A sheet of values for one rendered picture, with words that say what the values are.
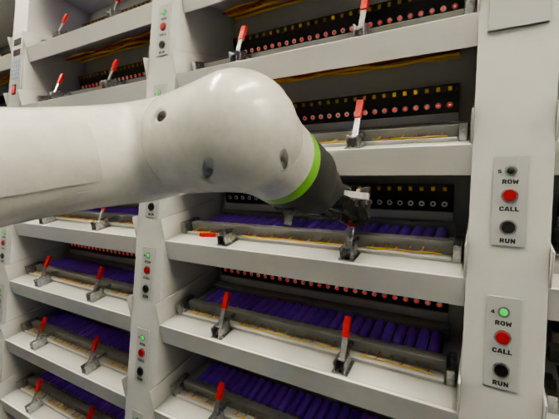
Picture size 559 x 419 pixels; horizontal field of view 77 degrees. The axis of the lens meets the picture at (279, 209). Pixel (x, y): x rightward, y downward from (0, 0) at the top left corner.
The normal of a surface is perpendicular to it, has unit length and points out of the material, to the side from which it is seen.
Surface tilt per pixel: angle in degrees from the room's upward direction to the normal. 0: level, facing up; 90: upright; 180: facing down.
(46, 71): 90
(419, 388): 18
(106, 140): 73
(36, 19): 90
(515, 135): 90
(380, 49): 108
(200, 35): 90
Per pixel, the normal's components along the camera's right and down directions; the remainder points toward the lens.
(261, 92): 0.43, -0.42
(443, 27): -0.49, 0.26
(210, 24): 0.87, 0.04
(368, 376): -0.10, -0.96
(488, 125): -0.50, -0.04
